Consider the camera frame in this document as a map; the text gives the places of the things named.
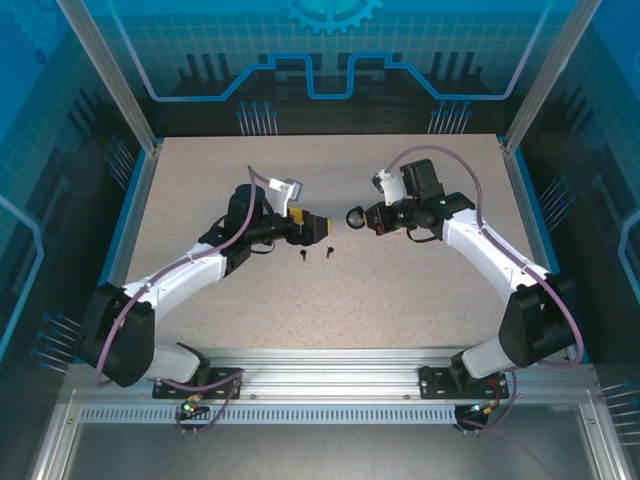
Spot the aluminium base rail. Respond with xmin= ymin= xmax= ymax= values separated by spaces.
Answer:
xmin=64 ymin=347 xmax=601 ymax=404

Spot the slotted grey cable duct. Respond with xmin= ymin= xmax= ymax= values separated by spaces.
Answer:
xmin=79 ymin=403 xmax=461 ymax=426

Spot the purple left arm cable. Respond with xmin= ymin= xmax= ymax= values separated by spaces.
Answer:
xmin=94 ymin=165 xmax=274 ymax=437

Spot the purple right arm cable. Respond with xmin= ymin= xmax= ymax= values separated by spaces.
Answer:
xmin=385 ymin=144 xmax=586 ymax=435

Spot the aluminium frame post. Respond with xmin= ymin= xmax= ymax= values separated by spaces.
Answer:
xmin=502 ymin=0 xmax=592 ymax=154
xmin=54 ymin=0 xmax=164 ymax=154

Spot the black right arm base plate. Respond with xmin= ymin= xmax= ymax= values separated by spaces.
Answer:
xmin=418 ymin=366 xmax=511 ymax=401

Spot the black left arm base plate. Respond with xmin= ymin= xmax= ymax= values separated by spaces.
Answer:
xmin=152 ymin=367 xmax=245 ymax=401

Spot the grey metal tray panel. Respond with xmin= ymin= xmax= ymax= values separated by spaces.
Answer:
xmin=64 ymin=424 xmax=601 ymax=480

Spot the aluminium side rail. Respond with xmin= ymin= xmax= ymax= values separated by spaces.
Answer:
xmin=499 ymin=134 xmax=634 ymax=480
xmin=27 ymin=139 xmax=164 ymax=480

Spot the black earbud charging case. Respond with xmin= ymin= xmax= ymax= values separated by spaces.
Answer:
xmin=345 ymin=204 xmax=370 ymax=231

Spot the small LED circuit board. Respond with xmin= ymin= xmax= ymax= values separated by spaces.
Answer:
xmin=177 ymin=397 xmax=209 ymax=419
xmin=457 ymin=402 xmax=499 ymax=421

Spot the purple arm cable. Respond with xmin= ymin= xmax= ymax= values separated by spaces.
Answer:
xmin=385 ymin=144 xmax=586 ymax=435
xmin=94 ymin=165 xmax=274 ymax=437

